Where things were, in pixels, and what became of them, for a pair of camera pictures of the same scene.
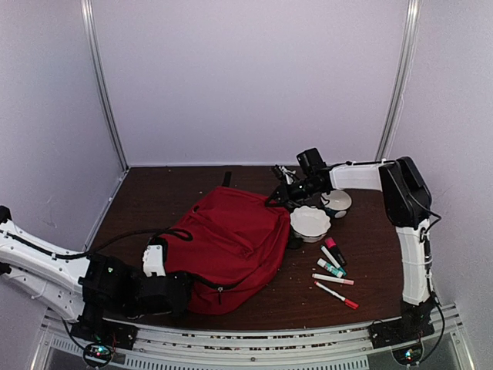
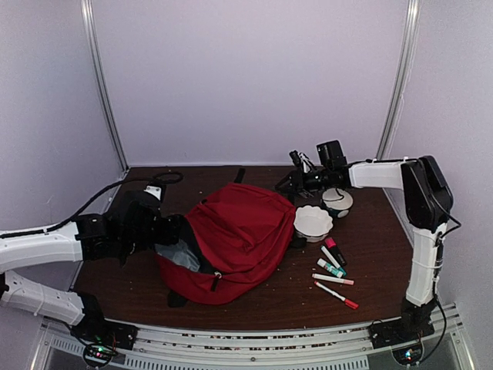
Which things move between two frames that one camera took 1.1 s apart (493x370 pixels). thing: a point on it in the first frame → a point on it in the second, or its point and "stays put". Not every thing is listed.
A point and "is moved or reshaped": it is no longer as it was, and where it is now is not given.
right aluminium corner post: (395, 107) stays put
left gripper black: (183, 277) → (170, 230)
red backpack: (234, 246) is moved or reshaped
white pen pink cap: (333, 279) stays put
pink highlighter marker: (331, 247) stays put
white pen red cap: (349, 303) stays put
